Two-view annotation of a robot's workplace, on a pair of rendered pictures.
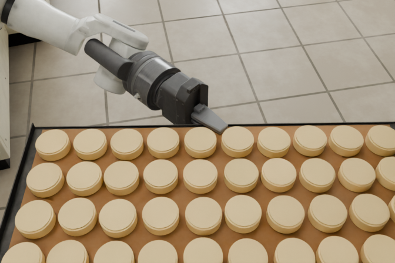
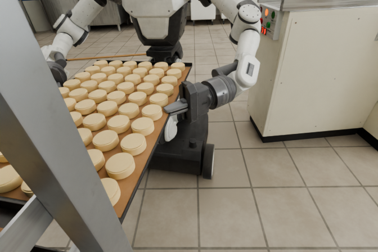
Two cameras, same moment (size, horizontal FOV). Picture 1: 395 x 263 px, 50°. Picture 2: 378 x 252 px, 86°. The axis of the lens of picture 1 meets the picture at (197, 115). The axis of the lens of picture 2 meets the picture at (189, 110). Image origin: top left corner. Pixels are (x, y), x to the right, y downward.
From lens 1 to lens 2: 0.78 m
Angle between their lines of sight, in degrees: 72
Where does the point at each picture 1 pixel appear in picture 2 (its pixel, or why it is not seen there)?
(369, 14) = not seen: outside the picture
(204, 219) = (112, 94)
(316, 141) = (126, 142)
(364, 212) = not seen: hidden behind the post
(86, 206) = (140, 71)
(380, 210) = not seen: hidden behind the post
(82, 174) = (156, 70)
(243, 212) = (105, 104)
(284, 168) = (118, 122)
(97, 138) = (174, 72)
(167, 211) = (124, 86)
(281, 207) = (96, 117)
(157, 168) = (148, 85)
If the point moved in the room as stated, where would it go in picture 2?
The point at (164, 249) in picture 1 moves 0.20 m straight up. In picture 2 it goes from (108, 85) to (86, 14)
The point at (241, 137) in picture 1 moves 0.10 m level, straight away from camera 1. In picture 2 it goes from (151, 110) to (189, 118)
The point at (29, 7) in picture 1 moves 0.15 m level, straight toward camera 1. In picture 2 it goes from (244, 35) to (202, 40)
